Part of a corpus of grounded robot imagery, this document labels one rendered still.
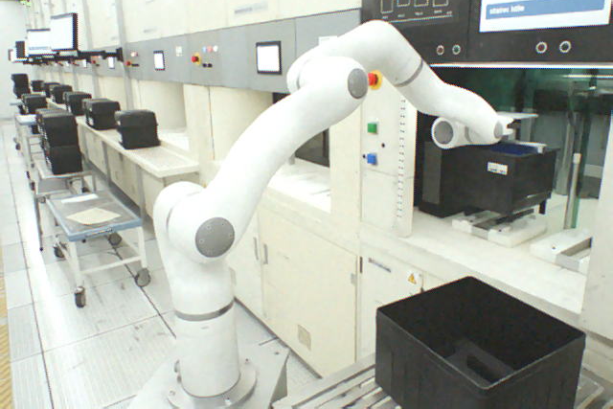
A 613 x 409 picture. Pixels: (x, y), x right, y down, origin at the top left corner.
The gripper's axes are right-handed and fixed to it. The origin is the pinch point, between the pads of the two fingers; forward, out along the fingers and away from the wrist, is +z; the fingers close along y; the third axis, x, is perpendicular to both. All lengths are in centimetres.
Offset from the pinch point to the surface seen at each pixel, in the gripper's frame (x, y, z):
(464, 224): -32.8, -6.8, -8.4
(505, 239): -33.3, 7.8, -9.1
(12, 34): 91, -1350, 9
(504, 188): -17.4, 6.6, -10.6
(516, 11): 28.4, 15.8, -29.7
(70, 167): -71, -375, -60
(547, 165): -12.3, 11.0, 4.7
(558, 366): -33, 44, -56
